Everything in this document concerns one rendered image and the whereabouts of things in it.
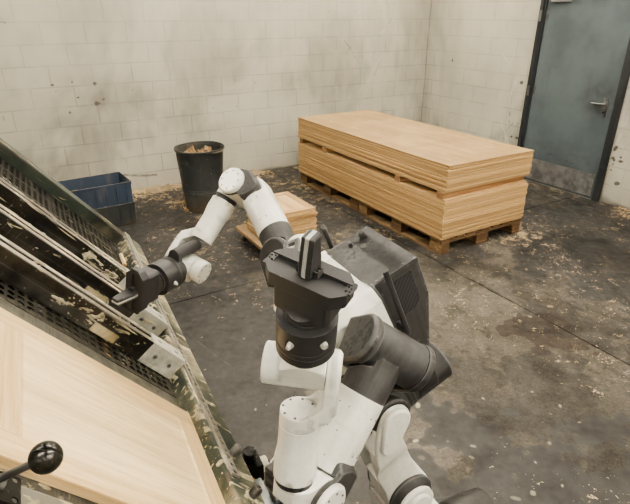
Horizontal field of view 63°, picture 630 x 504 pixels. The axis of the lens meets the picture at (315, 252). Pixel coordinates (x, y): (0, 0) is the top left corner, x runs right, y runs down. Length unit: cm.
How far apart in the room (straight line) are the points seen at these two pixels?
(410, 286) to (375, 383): 27
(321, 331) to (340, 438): 30
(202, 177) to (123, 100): 136
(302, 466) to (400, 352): 26
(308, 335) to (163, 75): 565
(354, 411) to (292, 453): 15
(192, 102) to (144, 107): 55
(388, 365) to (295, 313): 31
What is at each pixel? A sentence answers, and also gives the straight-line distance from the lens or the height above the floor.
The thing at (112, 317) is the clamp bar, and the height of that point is 114.
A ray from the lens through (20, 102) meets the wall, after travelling 604.
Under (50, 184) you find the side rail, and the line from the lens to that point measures 253.
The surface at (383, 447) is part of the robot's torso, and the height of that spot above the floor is 89.
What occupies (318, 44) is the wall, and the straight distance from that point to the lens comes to 700.
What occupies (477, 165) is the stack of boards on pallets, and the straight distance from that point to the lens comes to 449.
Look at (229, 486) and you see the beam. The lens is 130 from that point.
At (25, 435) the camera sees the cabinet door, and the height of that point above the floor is 128.
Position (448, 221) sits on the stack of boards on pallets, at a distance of 443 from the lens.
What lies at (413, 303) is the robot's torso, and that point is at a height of 131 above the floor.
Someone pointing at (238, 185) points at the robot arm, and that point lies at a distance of 142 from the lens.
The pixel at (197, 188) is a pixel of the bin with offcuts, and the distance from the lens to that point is 538.
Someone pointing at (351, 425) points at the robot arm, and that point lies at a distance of 95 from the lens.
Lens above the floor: 189
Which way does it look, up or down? 25 degrees down
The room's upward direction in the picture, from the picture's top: straight up
